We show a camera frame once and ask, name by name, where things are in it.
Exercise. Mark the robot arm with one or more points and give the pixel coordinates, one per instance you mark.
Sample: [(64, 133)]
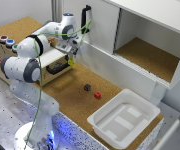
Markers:
[(26, 65)]

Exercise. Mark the white sliding door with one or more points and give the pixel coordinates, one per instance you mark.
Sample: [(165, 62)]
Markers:
[(100, 23)]

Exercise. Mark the purple block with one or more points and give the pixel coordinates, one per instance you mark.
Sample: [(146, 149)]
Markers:
[(87, 87)]

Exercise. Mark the yellow block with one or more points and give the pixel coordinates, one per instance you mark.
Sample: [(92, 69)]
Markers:
[(71, 61)]

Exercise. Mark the white cabinet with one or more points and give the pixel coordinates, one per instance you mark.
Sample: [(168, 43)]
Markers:
[(146, 43)]

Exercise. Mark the white plastic box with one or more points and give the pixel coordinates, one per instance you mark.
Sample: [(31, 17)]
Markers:
[(123, 118)]

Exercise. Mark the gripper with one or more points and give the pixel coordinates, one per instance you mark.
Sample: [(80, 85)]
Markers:
[(68, 45)]

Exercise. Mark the wooden drawer box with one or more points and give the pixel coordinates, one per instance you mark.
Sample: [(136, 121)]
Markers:
[(10, 36)]

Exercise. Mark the wooden drawer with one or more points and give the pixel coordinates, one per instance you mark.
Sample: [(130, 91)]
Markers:
[(55, 65)]

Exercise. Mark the blue button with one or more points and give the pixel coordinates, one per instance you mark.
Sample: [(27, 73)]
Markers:
[(10, 42)]

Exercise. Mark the red button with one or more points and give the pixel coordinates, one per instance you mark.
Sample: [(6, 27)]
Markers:
[(3, 38)]

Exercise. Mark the green button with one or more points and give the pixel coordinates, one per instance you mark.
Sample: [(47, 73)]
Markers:
[(15, 47)]

